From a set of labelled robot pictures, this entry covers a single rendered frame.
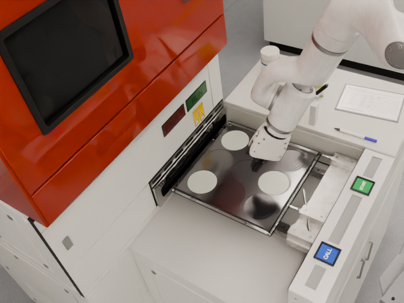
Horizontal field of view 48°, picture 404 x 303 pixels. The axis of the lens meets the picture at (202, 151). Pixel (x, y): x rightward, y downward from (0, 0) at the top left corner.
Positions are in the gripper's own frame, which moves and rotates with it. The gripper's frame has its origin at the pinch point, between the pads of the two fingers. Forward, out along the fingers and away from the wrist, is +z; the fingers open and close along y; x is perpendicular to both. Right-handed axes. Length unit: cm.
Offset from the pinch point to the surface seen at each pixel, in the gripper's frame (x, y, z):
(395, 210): 45, 110, 59
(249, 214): -11.1, 0.7, 10.7
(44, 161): -26, -59, -16
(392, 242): 26, 103, 62
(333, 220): -20.9, 18.9, -4.3
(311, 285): -39.1, 9.9, 0.3
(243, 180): 2.8, 0.2, 10.9
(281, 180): 0.5, 11.3, 5.7
